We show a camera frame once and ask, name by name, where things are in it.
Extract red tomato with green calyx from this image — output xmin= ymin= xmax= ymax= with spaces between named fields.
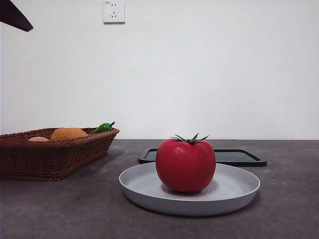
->
xmin=156 ymin=133 xmax=216 ymax=193

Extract black rectangular tray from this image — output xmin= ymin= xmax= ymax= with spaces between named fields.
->
xmin=138 ymin=148 xmax=268 ymax=167

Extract white wall socket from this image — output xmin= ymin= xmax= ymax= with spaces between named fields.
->
xmin=103 ymin=0 xmax=126 ymax=25

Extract brown wicker basket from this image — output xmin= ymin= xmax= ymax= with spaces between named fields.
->
xmin=0 ymin=127 xmax=120 ymax=182

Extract orange round fruit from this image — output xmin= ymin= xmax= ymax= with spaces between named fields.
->
xmin=50 ymin=127 xmax=89 ymax=142

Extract pale grey round plate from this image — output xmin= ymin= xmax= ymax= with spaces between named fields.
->
xmin=118 ymin=163 xmax=261 ymax=217

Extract green pepper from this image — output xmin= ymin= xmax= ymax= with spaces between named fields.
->
xmin=88 ymin=121 xmax=116 ymax=136

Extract pink peach-coloured fruit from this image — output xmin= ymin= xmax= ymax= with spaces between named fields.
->
xmin=27 ymin=136 xmax=50 ymax=143

